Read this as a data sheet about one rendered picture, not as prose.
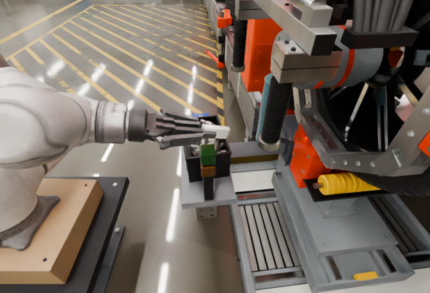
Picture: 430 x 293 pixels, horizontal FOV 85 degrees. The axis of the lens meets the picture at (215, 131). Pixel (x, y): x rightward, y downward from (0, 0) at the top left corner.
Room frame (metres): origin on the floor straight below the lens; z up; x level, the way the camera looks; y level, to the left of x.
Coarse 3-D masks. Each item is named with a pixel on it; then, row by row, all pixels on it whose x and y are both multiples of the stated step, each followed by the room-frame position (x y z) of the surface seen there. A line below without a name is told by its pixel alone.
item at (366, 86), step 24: (336, 0) 0.77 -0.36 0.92; (336, 24) 0.79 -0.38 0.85; (408, 24) 0.53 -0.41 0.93; (384, 48) 0.60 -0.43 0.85; (408, 48) 0.49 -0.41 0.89; (384, 72) 0.56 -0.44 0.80; (408, 72) 0.48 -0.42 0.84; (336, 96) 0.65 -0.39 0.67; (360, 96) 0.55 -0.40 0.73; (384, 96) 0.48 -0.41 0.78; (408, 96) 0.43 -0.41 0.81; (336, 120) 0.59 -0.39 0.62; (360, 120) 0.60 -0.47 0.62; (384, 120) 0.45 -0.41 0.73; (360, 144) 0.47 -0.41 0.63; (384, 144) 0.42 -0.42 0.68
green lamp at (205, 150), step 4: (208, 144) 0.44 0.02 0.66; (212, 144) 0.44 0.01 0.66; (200, 148) 0.42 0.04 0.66; (204, 148) 0.42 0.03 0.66; (208, 148) 0.42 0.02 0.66; (212, 148) 0.42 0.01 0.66; (200, 152) 0.41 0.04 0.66; (204, 152) 0.41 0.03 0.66; (208, 152) 0.41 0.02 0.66; (212, 152) 0.41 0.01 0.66; (200, 156) 0.40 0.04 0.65; (204, 156) 0.40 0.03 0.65; (208, 156) 0.40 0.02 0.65; (212, 156) 0.40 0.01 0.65; (200, 160) 0.40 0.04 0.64; (204, 160) 0.40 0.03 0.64; (208, 160) 0.40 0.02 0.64; (212, 160) 0.40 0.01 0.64; (204, 164) 0.40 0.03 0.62
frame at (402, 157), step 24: (312, 96) 0.68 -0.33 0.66; (312, 120) 0.62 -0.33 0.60; (408, 120) 0.31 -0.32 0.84; (312, 144) 0.52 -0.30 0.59; (336, 144) 0.48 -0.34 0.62; (408, 144) 0.28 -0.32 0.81; (336, 168) 0.40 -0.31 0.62; (360, 168) 0.34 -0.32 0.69; (384, 168) 0.29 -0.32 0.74; (408, 168) 0.27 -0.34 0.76
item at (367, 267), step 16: (288, 192) 0.65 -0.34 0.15; (288, 208) 0.56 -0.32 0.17; (288, 224) 0.51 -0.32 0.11; (304, 240) 0.43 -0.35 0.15; (304, 256) 0.36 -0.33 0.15; (336, 256) 0.37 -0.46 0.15; (352, 256) 0.37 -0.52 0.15; (368, 256) 0.37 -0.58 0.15; (384, 256) 0.35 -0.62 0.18; (400, 256) 0.36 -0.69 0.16; (304, 272) 0.33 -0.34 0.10; (320, 272) 0.31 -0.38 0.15; (336, 272) 0.30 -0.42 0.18; (352, 272) 0.31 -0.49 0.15; (368, 272) 0.30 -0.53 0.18; (384, 272) 0.31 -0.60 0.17; (400, 272) 0.31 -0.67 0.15; (320, 288) 0.26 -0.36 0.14; (336, 288) 0.27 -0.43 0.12
